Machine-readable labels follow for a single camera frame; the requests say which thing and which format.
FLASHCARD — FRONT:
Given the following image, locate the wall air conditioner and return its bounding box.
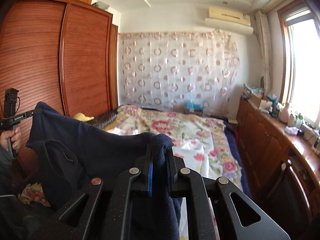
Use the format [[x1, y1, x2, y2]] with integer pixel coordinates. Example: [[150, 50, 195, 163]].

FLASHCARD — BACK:
[[204, 7, 254, 36]]

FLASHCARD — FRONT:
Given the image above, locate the blue item in box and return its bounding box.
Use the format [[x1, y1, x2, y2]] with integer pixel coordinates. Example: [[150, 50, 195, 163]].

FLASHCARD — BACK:
[[184, 100, 203, 116]]

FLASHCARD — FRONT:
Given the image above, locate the long wooden sideboard cabinet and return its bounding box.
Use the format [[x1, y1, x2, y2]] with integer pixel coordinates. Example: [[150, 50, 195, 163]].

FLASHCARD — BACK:
[[236, 99, 319, 216]]

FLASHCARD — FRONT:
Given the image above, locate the cardboard box on sideboard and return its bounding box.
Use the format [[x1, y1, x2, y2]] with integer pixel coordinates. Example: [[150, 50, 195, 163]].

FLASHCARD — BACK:
[[250, 94, 264, 108]]

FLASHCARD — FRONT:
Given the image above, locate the sheer circle pattern curtain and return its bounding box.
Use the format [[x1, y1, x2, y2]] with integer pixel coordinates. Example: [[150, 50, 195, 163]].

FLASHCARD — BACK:
[[118, 30, 240, 115]]

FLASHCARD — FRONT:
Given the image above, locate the stack of papers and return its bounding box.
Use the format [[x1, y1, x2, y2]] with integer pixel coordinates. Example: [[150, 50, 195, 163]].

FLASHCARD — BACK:
[[242, 84, 265, 99]]

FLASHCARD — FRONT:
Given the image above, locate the window with wooden frame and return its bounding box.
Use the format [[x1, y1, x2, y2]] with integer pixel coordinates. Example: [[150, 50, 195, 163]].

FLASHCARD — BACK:
[[277, 0, 319, 128]]

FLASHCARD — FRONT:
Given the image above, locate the wooden louvered wardrobe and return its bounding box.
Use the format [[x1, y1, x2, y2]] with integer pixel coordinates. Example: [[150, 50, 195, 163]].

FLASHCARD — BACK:
[[0, 0, 119, 181]]

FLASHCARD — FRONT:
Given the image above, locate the navy printed t-shirt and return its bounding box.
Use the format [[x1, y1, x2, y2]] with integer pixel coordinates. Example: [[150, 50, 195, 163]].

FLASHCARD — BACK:
[[27, 102, 182, 239]]

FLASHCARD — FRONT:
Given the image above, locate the floral bed blanket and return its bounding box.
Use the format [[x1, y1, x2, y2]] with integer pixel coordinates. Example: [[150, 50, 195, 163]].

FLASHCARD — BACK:
[[18, 104, 253, 240]]

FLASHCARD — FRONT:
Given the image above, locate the person's left hand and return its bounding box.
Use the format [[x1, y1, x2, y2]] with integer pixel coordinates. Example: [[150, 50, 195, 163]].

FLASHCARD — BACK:
[[1, 127, 21, 151]]

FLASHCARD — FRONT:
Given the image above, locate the pink white bottle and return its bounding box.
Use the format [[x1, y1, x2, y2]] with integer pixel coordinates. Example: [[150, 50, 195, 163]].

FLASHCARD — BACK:
[[279, 102, 291, 124]]

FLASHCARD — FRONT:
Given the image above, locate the beige window drape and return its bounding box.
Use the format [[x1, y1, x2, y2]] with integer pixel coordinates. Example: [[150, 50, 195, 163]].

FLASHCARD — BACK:
[[255, 10, 272, 94]]

